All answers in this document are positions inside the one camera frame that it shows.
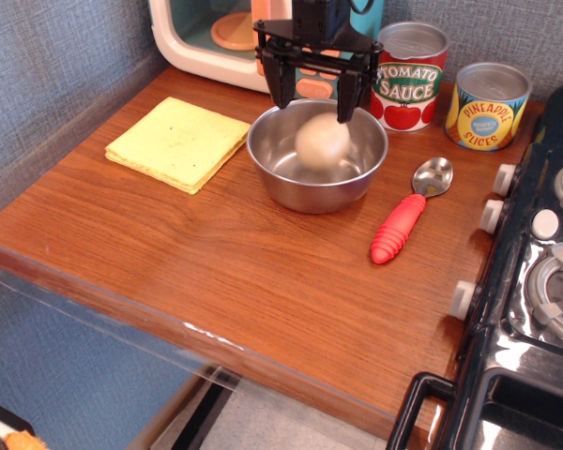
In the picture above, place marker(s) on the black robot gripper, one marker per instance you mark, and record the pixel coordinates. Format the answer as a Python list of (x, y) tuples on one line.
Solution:
[(320, 38)]

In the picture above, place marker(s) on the pale beige toy potato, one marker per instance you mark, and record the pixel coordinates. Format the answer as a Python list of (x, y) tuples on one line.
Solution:
[(323, 142)]

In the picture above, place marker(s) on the silver metal pot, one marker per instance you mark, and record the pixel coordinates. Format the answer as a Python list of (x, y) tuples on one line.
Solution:
[(271, 145)]

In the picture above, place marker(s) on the tomato sauce can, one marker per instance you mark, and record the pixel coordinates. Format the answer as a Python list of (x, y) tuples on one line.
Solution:
[(409, 75)]

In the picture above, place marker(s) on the teal white toy microwave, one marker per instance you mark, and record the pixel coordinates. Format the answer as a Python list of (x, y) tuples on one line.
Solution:
[(215, 40)]

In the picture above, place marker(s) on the folded yellow cloth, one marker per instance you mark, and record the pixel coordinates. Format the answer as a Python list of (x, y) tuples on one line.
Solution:
[(179, 144)]

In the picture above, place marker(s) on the pineapple slices can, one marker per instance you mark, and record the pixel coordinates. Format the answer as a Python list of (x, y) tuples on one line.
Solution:
[(487, 105)]

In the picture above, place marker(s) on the grey stove knob upper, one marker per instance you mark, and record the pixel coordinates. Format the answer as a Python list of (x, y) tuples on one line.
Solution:
[(503, 179)]

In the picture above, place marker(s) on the grey stove knob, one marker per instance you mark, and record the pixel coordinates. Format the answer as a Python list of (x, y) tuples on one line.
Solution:
[(490, 216), (503, 179), (461, 299)]

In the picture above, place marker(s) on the grey stove knob middle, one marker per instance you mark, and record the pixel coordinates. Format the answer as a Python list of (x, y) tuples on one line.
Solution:
[(490, 216)]

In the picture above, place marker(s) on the grey stove knob lower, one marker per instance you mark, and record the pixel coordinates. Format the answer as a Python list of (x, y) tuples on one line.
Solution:
[(461, 299)]

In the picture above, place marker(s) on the black toy stove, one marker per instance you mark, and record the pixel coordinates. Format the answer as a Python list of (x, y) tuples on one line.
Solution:
[(508, 391)]

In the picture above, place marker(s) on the orange fuzzy object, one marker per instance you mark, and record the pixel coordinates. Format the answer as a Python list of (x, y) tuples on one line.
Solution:
[(23, 440)]

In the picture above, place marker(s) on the red handled metal spoon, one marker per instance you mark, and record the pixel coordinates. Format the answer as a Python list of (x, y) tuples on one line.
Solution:
[(431, 179)]

